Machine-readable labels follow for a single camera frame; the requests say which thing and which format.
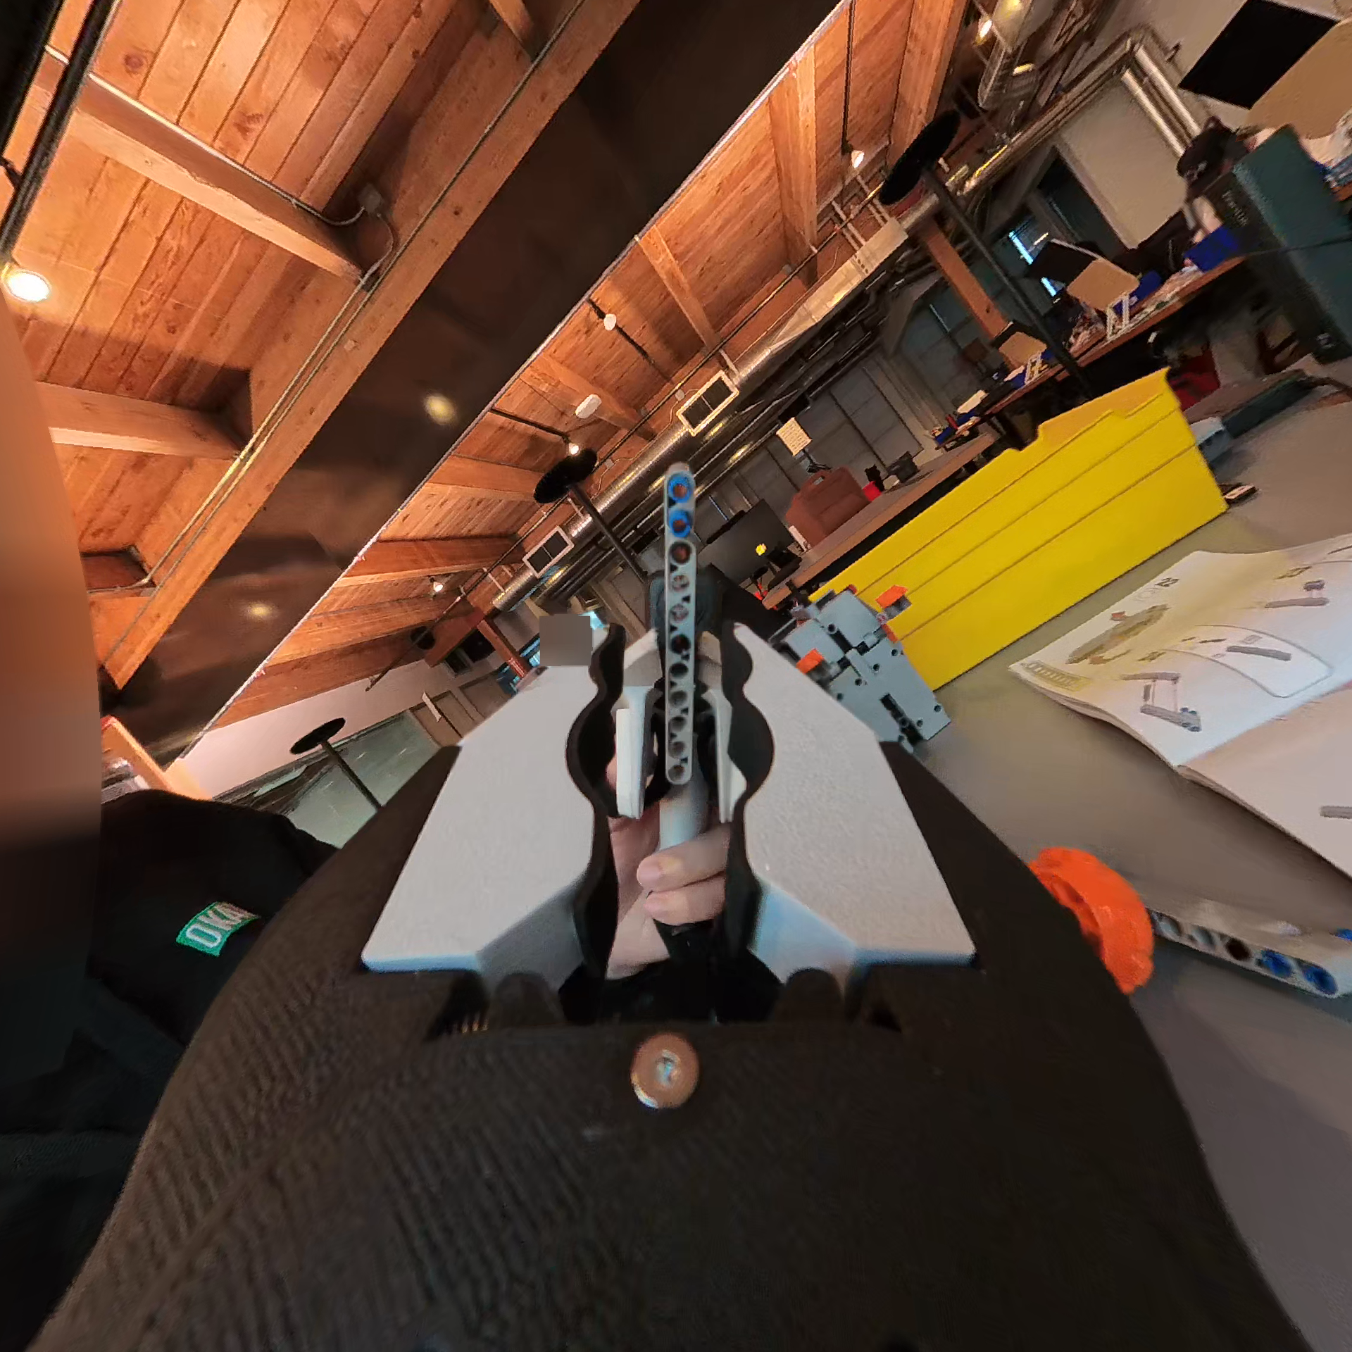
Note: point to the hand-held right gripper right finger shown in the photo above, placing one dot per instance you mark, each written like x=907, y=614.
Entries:
x=844, y=845

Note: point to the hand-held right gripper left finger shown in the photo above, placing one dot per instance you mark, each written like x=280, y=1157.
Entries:
x=496, y=845

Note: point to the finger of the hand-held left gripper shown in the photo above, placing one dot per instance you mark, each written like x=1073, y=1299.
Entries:
x=632, y=750
x=712, y=618

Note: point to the grey beam with blue pins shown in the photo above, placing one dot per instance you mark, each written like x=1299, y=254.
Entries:
x=1234, y=945
x=681, y=633

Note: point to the grey brick assembly orange pins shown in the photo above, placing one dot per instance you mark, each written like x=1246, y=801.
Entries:
x=876, y=676

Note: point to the person's left hand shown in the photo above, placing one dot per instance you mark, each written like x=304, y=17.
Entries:
x=676, y=883

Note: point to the black pole round disc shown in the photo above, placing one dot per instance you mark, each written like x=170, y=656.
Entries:
x=564, y=476
x=918, y=148
x=316, y=737

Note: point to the white vent grille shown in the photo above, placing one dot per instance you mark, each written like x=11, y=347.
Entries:
x=706, y=404

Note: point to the wooden workbench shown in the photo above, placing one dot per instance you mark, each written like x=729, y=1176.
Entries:
x=1151, y=302
x=897, y=497

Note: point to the orange toy wheel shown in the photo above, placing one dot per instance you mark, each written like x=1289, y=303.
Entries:
x=1098, y=907

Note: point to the black jacket green label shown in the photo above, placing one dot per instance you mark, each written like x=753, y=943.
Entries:
x=157, y=877

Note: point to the yellow plastic bin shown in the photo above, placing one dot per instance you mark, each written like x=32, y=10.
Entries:
x=1056, y=529

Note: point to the white instruction booklet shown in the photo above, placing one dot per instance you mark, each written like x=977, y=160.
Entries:
x=1213, y=656

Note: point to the black monitor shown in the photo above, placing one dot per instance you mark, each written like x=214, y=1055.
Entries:
x=1066, y=264

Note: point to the grey motor block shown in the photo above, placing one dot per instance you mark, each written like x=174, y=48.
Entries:
x=1211, y=442

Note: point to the red container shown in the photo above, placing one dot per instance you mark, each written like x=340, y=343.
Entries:
x=1194, y=381

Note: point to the dark grey slab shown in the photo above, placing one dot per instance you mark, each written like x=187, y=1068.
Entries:
x=1278, y=404

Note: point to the dark green case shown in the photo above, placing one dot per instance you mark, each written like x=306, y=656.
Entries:
x=1287, y=243

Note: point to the black panel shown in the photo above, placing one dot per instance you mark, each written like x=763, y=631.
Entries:
x=1257, y=48

